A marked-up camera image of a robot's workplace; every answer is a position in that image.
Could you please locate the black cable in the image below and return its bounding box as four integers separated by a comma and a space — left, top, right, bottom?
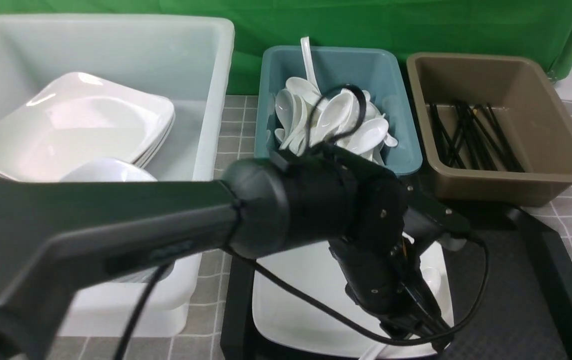
114, 84, 490, 360

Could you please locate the pile of black chopsticks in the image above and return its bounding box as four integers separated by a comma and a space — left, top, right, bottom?
428, 100, 525, 173

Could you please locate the green backdrop cloth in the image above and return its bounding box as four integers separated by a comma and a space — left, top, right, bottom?
0, 0, 572, 95

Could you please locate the brown plastic bin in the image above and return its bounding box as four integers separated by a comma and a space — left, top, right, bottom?
406, 52, 572, 207

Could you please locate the stack of white bowls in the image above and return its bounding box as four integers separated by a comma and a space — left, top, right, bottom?
59, 158, 174, 284

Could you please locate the stack of white square plates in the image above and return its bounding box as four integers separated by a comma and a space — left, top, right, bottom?
0, 71, 175, 182

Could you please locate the black serving tray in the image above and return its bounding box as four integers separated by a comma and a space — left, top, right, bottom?
216, 200, 572, 360

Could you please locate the teal plastic bin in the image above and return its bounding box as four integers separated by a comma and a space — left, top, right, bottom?
254, 45, 423, 177

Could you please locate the upright white spoon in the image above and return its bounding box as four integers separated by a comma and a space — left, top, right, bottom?
300, 36, 319, 92

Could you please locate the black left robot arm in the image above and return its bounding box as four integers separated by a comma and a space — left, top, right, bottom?
0, 143, 478, 360

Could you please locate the grey checkered tablecloth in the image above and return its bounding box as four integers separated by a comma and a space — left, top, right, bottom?
46, 95, 572, 360

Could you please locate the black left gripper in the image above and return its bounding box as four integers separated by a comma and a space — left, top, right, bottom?
329, 190, 470, 353

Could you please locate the white spoon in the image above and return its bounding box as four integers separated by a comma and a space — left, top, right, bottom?
275, 88, 295, 150
300, 36, 319, 92
310, 91, 356, 145
359, 267, 441, 360
341, 117, 389, 155

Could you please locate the large white plastic tub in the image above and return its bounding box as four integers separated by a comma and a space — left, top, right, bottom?
0, 14, 235, 338

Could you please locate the large white square plate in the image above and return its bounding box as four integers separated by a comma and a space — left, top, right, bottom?
252, 242, 455, 358

